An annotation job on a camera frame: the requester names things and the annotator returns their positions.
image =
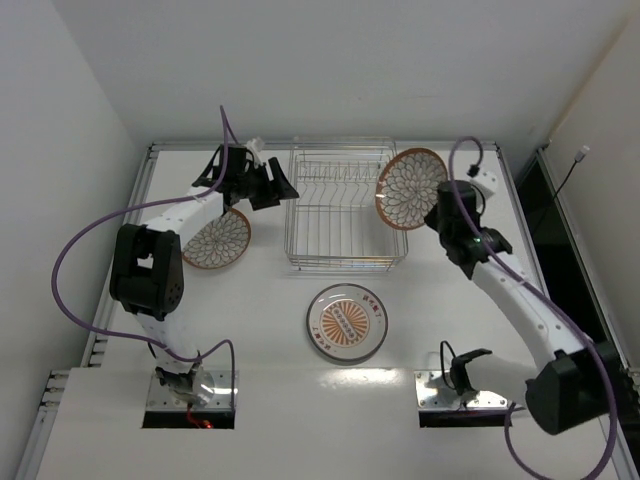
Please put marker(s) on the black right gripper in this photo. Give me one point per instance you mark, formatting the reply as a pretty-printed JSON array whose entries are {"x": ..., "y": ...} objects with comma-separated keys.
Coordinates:
[{"x": 437, "y": 215}]

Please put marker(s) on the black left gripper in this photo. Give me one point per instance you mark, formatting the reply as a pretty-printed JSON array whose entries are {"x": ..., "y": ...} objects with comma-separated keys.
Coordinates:
[{"x": 264, "y": 185}]

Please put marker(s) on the floral plate orange rim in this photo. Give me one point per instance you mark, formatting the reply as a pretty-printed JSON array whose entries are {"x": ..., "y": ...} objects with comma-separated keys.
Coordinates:
[
  {"x": 406, "y": 189},
  {"x": 219, "y": 243}
]

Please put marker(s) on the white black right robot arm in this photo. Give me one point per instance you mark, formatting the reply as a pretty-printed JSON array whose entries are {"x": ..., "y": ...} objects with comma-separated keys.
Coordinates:
[{"x": 573, "y": 381}]

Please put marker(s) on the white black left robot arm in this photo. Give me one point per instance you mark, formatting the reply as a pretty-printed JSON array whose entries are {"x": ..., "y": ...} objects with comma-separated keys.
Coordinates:
[{"x": 147, "y": 277}]

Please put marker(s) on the sunburst plate dark rim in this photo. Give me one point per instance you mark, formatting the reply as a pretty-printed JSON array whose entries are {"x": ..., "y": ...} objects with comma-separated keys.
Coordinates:
[{"x": 346, "y": 323}]

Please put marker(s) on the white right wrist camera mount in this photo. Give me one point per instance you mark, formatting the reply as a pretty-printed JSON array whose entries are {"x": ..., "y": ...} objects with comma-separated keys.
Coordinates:
[{"x": 484, "y": 180}]

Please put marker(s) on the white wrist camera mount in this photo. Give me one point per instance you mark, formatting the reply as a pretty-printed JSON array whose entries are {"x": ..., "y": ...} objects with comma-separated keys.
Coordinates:
[
  {"x": 255, "y": 147},
  {"x": 484, "y": 180}
]

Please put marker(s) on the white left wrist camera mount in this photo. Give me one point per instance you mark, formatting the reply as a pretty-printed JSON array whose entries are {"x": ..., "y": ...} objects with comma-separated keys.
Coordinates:
[{"x": 255, "y": 147}]

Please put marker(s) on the chrome wire dish rack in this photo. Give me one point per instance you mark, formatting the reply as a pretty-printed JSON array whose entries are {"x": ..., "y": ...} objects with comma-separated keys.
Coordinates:
[{"x": 334, "y": 226}]

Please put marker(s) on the black wall cable white plug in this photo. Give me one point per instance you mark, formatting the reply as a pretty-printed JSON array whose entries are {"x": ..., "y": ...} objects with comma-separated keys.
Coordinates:
[{"x": 577, "y": 160}]

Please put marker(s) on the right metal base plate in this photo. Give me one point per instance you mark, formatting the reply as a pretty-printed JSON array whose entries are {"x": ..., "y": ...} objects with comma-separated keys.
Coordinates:
[{"x": 432, "y": 395}]

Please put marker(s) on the metal base plate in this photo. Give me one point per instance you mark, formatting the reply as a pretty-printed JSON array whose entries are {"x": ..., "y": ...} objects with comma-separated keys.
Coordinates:
[
  {"x": 220, "y": 390},
  {"x": 432, "y": 395}
]

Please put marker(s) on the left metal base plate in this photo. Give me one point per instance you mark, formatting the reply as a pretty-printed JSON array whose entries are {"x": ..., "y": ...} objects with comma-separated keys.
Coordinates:
[{"x": 220, "y": 390}]

